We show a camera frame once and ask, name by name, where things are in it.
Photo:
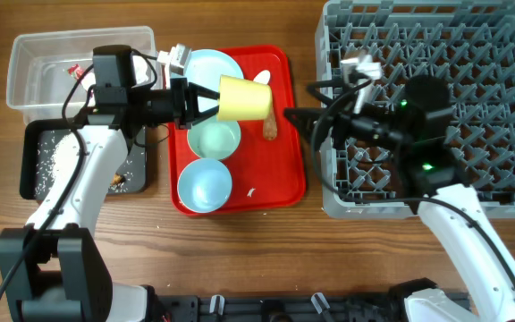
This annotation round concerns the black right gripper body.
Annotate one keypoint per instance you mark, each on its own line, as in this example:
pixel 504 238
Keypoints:
pixel 374 123

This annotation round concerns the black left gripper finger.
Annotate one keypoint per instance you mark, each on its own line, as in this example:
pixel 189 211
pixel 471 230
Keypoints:
pixel 202 116
pixel 200 91

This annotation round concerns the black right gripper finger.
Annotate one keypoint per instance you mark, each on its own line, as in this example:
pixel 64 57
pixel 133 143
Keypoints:
pixel 347 97
pixel 311 123

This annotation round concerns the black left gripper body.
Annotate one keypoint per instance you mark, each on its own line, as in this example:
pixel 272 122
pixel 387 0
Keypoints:
pixel 166 105

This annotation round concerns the green bowl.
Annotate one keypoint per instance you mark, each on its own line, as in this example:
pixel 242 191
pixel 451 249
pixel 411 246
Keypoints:
pixel 214 139

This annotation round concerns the yellow plastic cup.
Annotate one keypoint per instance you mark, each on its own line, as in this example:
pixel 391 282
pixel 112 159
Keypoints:
pixel 243 100

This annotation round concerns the white tissue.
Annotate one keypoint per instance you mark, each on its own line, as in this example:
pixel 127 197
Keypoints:
pixel 141 69
pixel 88 80

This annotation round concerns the small light blue bowl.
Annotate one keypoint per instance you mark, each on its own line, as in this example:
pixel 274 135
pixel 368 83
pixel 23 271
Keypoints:
pixel 204 185

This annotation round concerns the brown food scrap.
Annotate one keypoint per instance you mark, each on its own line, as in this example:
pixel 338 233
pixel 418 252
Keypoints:
pixel 117 179

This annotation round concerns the red snack wrapper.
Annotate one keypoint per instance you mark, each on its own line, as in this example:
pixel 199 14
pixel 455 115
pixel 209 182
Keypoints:
pixel 76 72

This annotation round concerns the white rice pile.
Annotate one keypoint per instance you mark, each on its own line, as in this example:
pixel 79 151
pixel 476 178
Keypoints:
pixel 56 149

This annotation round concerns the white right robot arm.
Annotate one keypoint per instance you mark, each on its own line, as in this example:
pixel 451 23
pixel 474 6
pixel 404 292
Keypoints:
pixel 433 182

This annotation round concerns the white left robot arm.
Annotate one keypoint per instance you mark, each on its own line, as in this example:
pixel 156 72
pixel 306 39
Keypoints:
pixel 51 268

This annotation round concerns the grey dishwasher rack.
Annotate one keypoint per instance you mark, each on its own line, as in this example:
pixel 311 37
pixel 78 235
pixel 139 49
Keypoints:
pixel 470 45

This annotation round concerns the light blue plate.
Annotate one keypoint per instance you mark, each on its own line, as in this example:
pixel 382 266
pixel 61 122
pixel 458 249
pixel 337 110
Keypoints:
pixel 207 66

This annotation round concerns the orange carrot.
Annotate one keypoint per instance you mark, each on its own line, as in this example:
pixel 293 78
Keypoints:
pixel 270 126

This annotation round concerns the white plastic spoon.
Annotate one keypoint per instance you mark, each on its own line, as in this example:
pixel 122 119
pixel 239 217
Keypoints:
pixel 263 77

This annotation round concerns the small white paper scrap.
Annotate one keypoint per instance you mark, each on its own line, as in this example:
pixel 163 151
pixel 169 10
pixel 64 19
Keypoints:
pixel 251 192

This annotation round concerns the black tray bin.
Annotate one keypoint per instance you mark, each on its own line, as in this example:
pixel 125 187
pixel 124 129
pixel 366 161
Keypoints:
pixel 28 163

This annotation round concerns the clear plastic bin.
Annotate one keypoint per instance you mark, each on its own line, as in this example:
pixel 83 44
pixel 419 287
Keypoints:
pixel 38 81

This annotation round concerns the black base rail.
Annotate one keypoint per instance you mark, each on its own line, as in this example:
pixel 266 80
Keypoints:
pixel 367 306

